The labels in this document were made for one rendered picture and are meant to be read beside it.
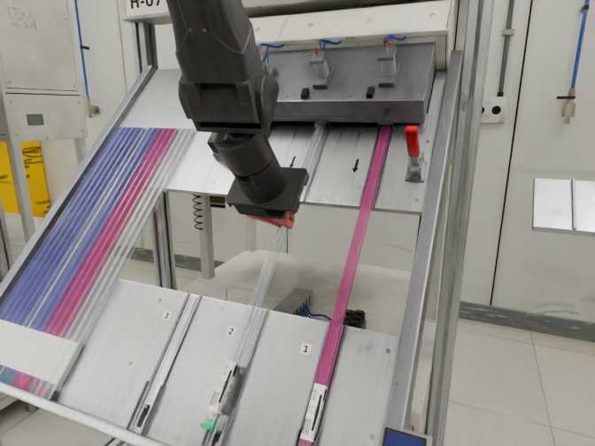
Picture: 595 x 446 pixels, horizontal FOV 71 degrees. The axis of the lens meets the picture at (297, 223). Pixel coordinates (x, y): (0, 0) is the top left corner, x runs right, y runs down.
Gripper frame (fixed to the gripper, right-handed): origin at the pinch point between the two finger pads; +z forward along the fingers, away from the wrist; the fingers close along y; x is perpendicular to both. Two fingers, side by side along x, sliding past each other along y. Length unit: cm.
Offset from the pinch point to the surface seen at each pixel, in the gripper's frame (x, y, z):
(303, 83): -24.5, 3.4, -4.8
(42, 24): -74, 124, 9
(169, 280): 0, 49, 41
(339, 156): -14.1, -4.6, 1.2
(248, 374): 22.0, -1.7, 1.3
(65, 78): -66, 124, 26
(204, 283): -4, 44, 51
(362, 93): -22.0, -7.5, -4.8
